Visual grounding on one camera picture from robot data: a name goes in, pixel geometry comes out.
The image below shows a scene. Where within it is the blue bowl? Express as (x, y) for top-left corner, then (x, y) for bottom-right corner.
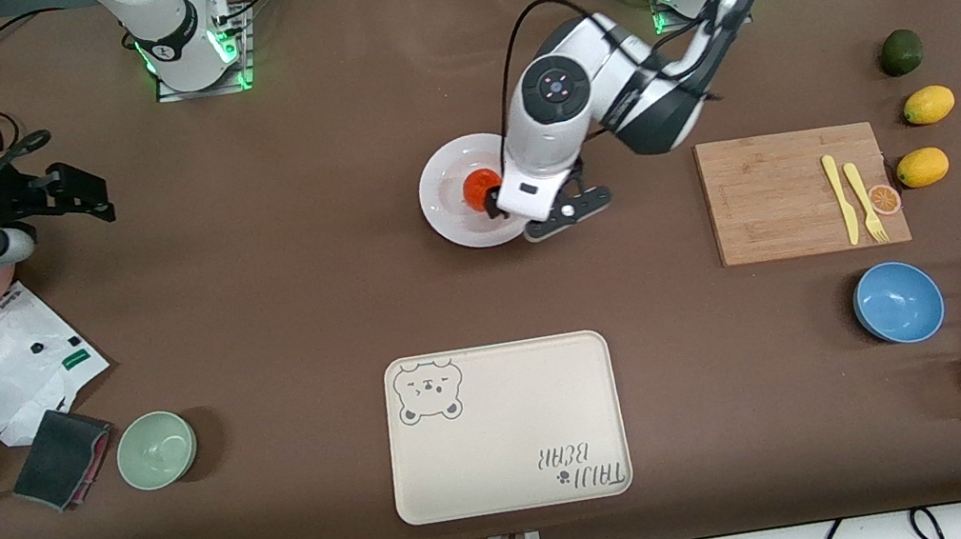
(848, 254), (951, 352)

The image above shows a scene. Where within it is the cream bear print tray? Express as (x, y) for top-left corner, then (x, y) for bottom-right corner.
(373, 325), (637, 530)

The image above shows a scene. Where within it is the orange fruit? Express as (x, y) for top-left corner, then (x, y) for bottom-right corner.
(460, 165), (511, 216)

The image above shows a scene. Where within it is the wooden cutting board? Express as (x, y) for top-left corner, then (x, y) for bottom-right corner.
(692, 113), (912, 273)

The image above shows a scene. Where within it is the pale green bowl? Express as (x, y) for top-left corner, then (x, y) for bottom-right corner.
(110, 406), (205, 496)

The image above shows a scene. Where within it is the brown table cover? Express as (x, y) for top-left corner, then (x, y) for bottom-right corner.
(0, 0), (961, 539)

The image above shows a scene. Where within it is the grey folded cloth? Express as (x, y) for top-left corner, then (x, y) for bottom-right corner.
(1, 400), (125, 519)

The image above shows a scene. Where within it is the orange slice toy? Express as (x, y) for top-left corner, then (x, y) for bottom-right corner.
(866, 181), (905, 219)

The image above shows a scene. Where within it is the yellow plastic fork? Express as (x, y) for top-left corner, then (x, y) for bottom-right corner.
(841, 157), (891, 249)

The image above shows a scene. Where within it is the yellow plastic knife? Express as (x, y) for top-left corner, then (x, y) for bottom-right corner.
(819, 150), (863, 249)

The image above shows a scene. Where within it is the yellow lemon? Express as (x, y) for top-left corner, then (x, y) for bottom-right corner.
(893, 144), (952, 192)
(900, 82), (959, 129)

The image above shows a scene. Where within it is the dark green avocado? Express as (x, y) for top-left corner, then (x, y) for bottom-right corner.
(875, 26), (929, 80)

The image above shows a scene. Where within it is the white round plate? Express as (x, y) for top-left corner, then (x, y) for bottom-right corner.
(410, 127), (539, 257)

